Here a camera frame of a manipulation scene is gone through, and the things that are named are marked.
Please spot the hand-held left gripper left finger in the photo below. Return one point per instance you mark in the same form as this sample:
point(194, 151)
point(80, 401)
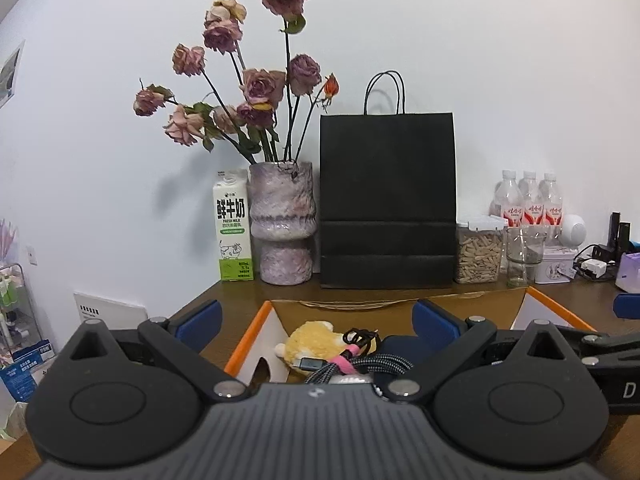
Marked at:
point(200, 325)

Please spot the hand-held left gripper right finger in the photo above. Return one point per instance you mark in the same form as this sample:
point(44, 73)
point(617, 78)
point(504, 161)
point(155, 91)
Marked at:
point(435, 325)

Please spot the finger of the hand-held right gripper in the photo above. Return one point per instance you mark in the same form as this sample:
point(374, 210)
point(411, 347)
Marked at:
point(629, 306)
point(605, 342)

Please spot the navy zipper pouch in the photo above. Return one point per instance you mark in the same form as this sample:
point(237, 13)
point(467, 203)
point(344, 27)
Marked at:
point(400, 345)

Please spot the orange cardboard box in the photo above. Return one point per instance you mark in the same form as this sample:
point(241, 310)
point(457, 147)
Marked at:
point(270, 335)

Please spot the yellow white plush toy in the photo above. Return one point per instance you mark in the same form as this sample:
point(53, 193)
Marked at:
point(310, 342)

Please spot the wooden desktop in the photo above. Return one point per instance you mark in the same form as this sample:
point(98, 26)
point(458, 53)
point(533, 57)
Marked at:
point(200, 305)

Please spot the purple tissue pack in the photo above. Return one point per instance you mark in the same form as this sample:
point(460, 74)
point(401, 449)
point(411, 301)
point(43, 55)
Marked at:
point(630, 272)

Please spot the clear seed jar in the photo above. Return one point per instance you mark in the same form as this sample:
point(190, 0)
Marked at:
point(477, 255)

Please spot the white tin box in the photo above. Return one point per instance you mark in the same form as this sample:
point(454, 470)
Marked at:
point(555, 267)

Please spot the white round speaker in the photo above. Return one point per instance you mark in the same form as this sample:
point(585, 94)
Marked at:
point(574, 230)

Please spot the green white milk carton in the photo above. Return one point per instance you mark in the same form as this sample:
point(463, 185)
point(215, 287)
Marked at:
point(232, 220)

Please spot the clear glass beaker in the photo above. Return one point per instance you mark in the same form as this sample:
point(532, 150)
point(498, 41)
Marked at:
point(525, 260)

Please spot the clear water bottle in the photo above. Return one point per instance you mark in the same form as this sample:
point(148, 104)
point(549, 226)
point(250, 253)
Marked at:
point(507, 200)
point(531, 200)
point(551, 202)

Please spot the purple marbled vase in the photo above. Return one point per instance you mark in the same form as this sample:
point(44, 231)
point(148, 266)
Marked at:
point(282, 210)

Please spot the black paper bag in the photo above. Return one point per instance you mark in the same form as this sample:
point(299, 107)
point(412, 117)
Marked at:
point(385, 185)

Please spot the blue cardboard box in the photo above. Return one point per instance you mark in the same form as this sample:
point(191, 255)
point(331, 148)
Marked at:
point(25, 375)

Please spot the purple dried grass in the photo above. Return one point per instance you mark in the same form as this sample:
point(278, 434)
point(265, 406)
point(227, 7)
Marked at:
point(7, 237)

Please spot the dried rose bouquet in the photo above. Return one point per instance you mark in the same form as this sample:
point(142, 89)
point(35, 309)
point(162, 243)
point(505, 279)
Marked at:
point(257, 85)

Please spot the white wall panel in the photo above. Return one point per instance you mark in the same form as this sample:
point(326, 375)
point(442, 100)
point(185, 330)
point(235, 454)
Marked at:
point(110, 310)

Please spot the white wall socket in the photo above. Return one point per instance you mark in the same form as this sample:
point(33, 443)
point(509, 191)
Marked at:
point(33, 255)

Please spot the wall picture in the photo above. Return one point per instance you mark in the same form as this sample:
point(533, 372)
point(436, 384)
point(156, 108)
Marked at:
point(10, 75)

